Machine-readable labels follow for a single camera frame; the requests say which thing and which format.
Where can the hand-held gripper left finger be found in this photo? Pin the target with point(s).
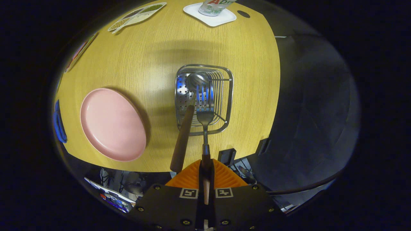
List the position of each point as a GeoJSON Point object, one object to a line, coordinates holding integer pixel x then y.
{"type": "Point", "coordinates": [170, 208]}

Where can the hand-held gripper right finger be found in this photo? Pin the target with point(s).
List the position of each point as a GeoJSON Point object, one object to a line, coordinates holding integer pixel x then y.
{"type": "Point", "coordinates": [244, 208]}

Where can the pink round plate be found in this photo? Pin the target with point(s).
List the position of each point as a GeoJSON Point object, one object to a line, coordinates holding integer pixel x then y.
{"type": "Point", "coordinates": [112, 125]}

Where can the blue cloth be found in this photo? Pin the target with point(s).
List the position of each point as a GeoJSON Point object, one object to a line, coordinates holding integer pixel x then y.
{"type": "Point", "coordinates": [59, 123]}

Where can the white oval plate of food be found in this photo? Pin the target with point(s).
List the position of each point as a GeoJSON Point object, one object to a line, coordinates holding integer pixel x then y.
{"type": "Point", "coordinates": [80, 53]}

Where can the white square coaster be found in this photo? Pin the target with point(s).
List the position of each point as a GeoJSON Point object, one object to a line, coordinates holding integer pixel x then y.
{"type": "Point", "coordinates": [213, 21]}

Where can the white divided dish of beans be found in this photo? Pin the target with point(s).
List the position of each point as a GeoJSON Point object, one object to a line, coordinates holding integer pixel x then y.
{"type": "Point", "coordinates": [138, 16]}

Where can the white plastic drink bottle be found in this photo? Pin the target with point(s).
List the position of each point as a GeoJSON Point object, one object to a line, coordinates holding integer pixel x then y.
{"type": "Point", "coordinates": [215, 8]}

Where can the black table bracket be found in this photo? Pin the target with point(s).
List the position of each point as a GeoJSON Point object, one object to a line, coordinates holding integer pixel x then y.
{"type": "Point", "coordinates": [263, 147]}
{"type": "Point", "coordinates": [227, 157]}

